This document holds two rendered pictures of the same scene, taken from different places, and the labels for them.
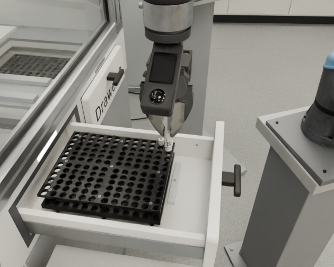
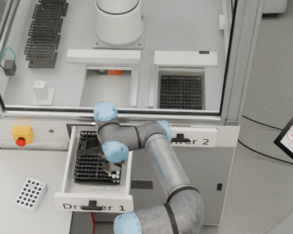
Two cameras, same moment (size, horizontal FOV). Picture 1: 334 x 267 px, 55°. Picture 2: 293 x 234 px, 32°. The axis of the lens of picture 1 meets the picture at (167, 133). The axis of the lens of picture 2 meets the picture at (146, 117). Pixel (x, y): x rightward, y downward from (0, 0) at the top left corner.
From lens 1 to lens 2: 170 cm
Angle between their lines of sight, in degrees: 57
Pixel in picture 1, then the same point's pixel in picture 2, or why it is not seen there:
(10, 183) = (71, 119)
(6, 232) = (61, 127)
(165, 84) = (85, 147)
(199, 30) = not seen: outside the picture
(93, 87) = not seen: hidden behind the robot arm
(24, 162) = (83, 119)
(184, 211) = not seen: hidden behind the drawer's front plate
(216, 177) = (87, 195)
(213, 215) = (64, 194)
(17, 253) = (63, 136)
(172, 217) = (83, 190)
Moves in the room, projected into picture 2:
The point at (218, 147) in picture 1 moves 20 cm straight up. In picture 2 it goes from (108, 196) to (103, 166)
